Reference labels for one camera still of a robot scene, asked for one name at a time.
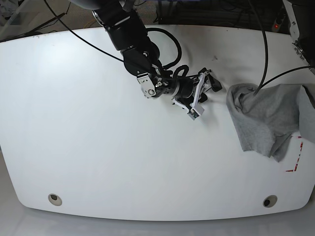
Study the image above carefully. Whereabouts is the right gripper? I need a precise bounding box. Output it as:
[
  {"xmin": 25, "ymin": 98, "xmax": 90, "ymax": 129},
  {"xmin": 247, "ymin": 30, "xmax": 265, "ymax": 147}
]
[{"xmin": 172, "ymin": 69, "xmax": 222, "ymax": 114}]

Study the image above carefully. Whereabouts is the grey T-shirt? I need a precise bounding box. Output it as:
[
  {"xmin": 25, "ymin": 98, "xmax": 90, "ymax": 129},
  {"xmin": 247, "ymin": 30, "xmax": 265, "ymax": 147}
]
[{"xmin": 226, "ymin": 83, "xmax": 315, "ymax": 162}]

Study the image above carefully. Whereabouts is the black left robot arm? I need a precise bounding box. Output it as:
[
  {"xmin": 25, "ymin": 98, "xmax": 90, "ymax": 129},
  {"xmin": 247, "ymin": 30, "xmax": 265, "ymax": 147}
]
[{"xmin": 283, "ymin": 0, "xmax": 315, "ymax": 66}]

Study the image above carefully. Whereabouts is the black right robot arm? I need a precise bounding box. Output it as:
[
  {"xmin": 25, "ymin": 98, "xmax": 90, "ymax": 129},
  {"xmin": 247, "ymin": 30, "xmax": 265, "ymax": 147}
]
[{"xmin": 73, "ymin": 0, "xmax": 222, "ymax": 118}]

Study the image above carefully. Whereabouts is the black power strip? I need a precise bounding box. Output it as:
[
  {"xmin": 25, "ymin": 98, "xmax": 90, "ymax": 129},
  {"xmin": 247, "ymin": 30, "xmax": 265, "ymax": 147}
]
[{"xmin": 271, "ymin": 7, "xmax": 286, "ymax": 32}]

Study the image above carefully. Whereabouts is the red tape rectangle marking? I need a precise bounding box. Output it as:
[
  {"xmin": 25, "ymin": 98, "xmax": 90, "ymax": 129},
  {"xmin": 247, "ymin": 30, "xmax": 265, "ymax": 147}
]
[{"xmin": 284, "ymin": 135, "xmax": 304, "ymax": 173}]

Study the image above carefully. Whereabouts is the right table grommet hole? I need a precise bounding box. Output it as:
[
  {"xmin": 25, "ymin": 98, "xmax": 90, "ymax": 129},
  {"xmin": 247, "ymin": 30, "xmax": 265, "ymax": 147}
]
[{"xmin": 263, "ymin": 195, "xmax": 278, "ymax": 208}]

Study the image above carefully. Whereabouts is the table grommet hole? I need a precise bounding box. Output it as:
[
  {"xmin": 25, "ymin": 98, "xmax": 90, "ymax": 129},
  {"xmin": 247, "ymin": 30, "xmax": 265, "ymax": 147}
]
[
  {"xmin": 263, "ymin": 195, "xmax": 278, "ymax": 208},
  {"xmin": 48, "ymin": 194, "xmax": 62, "ymax": 207}
]

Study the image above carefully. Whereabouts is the left table grommet hole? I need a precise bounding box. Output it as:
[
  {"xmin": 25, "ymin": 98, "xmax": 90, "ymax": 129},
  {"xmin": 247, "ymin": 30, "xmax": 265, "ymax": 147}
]
[{"xmin": 48, "ymin": 194, "xmax": 62, "ymax": 207}]

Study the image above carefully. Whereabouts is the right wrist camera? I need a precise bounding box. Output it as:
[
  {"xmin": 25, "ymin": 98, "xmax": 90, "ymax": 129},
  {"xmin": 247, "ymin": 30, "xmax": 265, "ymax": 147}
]
[{"xmin": 188, "ymin": 103, "xmax": 204, "ymax": 120}]

